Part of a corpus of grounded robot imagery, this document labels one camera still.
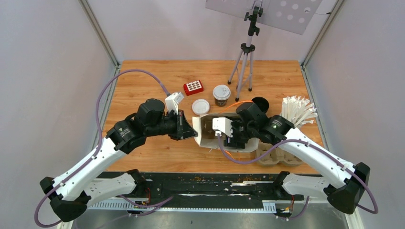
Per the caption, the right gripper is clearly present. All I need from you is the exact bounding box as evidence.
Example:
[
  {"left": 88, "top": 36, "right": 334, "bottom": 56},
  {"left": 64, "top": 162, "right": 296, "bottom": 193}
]
[{"left": 223, "top": 118, "right": 256, "bottom": 148}]

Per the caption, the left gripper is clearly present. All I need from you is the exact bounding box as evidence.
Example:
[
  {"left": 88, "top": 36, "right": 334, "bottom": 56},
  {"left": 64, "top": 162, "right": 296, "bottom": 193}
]
[{"left": 146, "top": 109, "right": 199, "bottom": 141}]

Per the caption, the brown paper bag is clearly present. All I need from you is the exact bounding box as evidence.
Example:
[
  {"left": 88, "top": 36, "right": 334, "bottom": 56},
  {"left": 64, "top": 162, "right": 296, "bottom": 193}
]
[{"left": 192, "top": 101, "right": 259, "bottom": 157}]

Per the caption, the brown coffee cup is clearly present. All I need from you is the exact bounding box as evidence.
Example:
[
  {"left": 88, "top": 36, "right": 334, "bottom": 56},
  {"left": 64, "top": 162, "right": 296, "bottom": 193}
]
[{"left": 214, "top": 98, "right": 228, "bottom": 107}]

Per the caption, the white plastic cup lid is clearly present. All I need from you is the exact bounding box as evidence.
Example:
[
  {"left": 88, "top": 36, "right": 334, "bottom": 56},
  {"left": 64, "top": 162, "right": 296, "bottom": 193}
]
[{"left": 213, "top": 84, "right": 231, "bottom": 101}]

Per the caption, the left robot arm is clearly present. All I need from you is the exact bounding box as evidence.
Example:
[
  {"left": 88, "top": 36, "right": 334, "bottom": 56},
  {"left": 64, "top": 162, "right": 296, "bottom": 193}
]
[{"left": 40, "top": 99, "right": 198, "bottom": 222}]

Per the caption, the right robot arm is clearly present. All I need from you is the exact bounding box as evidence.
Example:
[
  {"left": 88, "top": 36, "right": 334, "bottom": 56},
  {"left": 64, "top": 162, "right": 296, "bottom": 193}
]
[{"left": 212, "top": 102, "right": 378, "bottom": 214}]

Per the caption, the cardboard cup carrier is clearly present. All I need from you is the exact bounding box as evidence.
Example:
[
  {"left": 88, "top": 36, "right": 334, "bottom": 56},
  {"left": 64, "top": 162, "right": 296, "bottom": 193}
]
[{"left": 256, "top": 142, "right": 304, "bottom": 167}]

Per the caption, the red white block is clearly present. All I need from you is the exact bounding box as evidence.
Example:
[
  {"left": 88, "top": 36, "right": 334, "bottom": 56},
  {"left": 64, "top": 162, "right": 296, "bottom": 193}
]
[{"left": 183, "top": 80, "right": 204, "bottom": 96}]

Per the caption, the paper cup of straws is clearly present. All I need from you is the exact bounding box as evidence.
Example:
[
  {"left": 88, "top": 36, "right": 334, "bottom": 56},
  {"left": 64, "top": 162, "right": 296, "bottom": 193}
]
[{"left": 280, "top": 95, "right": 318, "bottom": 128}]

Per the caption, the tripod stand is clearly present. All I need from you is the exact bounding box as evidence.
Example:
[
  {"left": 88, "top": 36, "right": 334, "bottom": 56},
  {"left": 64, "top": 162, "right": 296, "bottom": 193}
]
[{"left": 227, "top": 3, "right": 263, "bottom": 102}]

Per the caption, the white perforated board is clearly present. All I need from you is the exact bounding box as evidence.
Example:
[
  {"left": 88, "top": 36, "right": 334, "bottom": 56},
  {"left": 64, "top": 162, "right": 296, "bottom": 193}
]
[{"left": 205, "top": 0, "right": 322, "bottom": 35}]

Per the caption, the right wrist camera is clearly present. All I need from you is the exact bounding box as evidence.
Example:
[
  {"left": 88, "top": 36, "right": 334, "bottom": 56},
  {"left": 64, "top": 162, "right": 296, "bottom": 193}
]
[{"left": 212, "top": 117, "right": 233, "bottom": 137}]

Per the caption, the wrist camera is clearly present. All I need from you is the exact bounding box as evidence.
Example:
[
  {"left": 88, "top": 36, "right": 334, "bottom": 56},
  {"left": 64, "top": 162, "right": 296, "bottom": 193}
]
[
  {"left": 212, "top": 117, "right": 233, "bottom": 137},
  {"left": 165, "top": 92, "right": 184, "bottom": 115}
]

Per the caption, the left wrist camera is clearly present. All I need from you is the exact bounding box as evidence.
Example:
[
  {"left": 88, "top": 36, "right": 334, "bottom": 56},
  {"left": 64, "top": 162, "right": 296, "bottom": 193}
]
[{"left": 165, "top": 92, "right": 184, "bottom": 115}]

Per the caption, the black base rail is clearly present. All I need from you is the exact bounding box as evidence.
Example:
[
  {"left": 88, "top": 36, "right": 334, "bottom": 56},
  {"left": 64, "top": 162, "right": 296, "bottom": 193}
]
[{"left": 88, "top": 171, "right": 306, "bottom": 213}]

